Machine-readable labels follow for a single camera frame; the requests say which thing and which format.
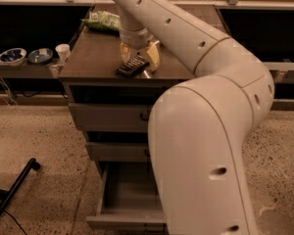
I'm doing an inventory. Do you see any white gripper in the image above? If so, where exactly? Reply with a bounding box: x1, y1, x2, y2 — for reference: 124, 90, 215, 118
120, 26, 160, 72

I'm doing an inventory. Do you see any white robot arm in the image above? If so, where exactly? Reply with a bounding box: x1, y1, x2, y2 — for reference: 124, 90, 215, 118
114, 0, 274, 235

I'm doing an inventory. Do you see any grey drawer cabinet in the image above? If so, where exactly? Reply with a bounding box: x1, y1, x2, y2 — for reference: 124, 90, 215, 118
58, 3, 250, 235

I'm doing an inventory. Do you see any grey top drawer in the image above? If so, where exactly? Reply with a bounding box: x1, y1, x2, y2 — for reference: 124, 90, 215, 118
69, 103, 151, 132

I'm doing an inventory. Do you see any grey middle drawer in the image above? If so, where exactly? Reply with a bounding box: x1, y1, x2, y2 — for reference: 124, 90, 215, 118
85, 142, 149, 163

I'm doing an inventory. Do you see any grey open bottom drawer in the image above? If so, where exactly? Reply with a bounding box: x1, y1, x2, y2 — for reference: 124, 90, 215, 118
86, 162, 167, 234

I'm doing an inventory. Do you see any green snack bag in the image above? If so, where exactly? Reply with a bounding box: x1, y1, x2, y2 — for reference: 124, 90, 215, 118
81, 11, 120, 32

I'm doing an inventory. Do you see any white paper cup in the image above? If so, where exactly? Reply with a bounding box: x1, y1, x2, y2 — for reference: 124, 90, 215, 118
55, 44, 71, 63

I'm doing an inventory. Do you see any grey side shelf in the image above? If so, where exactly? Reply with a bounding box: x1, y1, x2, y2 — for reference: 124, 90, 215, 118
0, 59, 64, 79

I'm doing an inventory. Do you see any dark teal bowl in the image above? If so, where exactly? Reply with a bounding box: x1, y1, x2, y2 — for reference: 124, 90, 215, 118
27, 48, 53, 65

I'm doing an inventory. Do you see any blue patterned bowl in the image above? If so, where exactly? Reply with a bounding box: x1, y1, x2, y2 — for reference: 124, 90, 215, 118
0, 48, 26, 66

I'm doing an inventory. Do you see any black chair leg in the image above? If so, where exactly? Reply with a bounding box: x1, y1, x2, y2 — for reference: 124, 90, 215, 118
0, 158, 40, 216

